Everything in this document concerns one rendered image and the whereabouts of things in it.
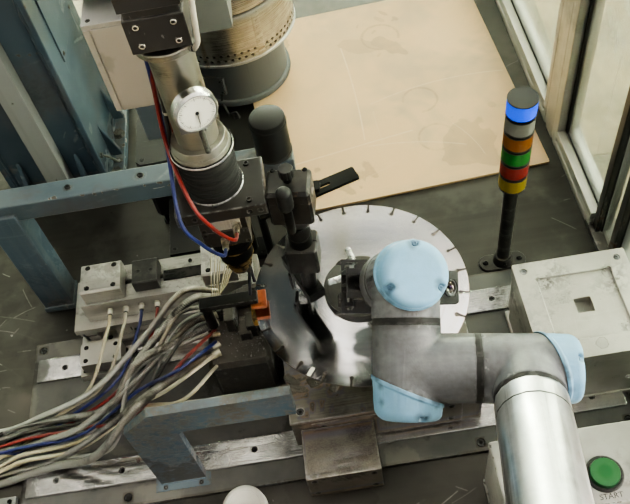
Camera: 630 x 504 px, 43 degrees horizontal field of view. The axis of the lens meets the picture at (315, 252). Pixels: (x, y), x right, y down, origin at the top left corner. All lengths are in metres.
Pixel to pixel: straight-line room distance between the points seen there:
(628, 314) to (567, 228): 0.32
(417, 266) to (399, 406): 0.15
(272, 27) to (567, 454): 1.16
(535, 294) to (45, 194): 0.80
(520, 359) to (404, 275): 0.14
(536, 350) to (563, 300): 0.44
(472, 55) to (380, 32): 0.23
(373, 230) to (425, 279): 0.47
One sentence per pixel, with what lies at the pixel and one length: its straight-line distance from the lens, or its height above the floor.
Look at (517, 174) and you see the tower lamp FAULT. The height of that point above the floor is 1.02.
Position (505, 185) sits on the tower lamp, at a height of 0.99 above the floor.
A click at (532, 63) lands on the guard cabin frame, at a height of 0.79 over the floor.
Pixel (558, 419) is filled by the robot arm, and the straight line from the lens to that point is 0.79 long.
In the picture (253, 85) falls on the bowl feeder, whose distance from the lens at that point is 1.79.
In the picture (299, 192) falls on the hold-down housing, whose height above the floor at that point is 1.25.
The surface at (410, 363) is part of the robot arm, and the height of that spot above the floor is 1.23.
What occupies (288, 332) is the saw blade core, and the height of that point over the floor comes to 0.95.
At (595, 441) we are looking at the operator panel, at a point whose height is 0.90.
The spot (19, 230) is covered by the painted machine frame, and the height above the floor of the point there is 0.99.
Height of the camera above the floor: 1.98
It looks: 54 degrees down
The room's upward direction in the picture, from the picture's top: 11 degrees counter-clockwise
